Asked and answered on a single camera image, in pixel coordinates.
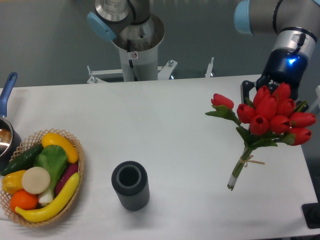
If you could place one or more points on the blue handled saucepan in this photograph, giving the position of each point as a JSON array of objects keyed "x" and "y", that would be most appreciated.
[{"x": 9, "y": 138}]

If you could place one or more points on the white frame at right edge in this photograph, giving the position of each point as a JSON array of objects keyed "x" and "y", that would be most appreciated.
[{"x": 315, "y": 106}]

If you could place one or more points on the red tulip bouquet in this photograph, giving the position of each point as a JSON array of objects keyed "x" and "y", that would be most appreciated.
[{"x": 275, "y": 121}]

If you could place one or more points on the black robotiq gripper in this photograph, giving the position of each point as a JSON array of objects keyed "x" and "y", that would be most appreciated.
[{"x": 283, "y": 66}]

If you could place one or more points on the yellow bell pepper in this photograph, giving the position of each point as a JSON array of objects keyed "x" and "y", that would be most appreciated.
[{"x": 12, "y": 182}]

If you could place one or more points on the purple sweet potato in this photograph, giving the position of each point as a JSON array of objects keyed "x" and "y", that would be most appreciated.
[{"x": 69, "y": 171}]

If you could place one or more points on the beige round disc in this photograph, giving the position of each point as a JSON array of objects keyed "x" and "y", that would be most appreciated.
[{"x": 36, "y": 180}]

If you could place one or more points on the yellow banana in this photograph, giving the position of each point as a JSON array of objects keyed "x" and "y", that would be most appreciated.
[{"x": 56, "y": 206}]

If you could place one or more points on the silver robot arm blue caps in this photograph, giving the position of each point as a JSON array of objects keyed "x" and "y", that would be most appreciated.
[{"x": 295, "y": 22}]

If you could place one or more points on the green bok choy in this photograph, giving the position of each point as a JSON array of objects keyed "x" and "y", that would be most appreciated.
[{"x": 52, "y": 158}]

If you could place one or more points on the woven wicker basket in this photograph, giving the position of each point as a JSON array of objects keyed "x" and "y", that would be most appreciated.
[{"x": 24, "y": 145}]

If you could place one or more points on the orange fruit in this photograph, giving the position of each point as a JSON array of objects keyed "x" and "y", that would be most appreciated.
[{"x": 23, "y": 200}]

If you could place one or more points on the green cucumber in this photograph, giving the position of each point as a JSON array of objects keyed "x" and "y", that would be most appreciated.
[{"x": 23, "y": 161}]

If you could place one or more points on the black device at table edge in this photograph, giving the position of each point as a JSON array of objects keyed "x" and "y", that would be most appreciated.
[{"x": 311, "y": 212}]

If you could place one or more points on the dark grey ribbed vase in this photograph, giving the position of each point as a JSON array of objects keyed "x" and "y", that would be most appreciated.
[{"x": 130, "y": 182}]

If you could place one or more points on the yellow squash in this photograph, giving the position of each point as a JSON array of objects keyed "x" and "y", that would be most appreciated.
[{"x": 52, "y": 138}]

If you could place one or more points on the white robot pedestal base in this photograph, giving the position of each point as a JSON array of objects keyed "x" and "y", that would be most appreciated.
[{"x": 138, "y": 56}]

